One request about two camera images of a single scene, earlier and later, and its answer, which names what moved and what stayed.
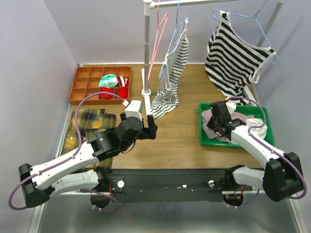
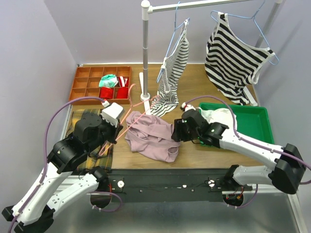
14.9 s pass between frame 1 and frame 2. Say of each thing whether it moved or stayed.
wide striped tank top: stayed
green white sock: stayed
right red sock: stayed
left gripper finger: moved
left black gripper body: moved
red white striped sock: stayed
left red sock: stayed
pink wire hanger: moved
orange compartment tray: stayed
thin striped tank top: stayed
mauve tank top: moved
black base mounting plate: stayed
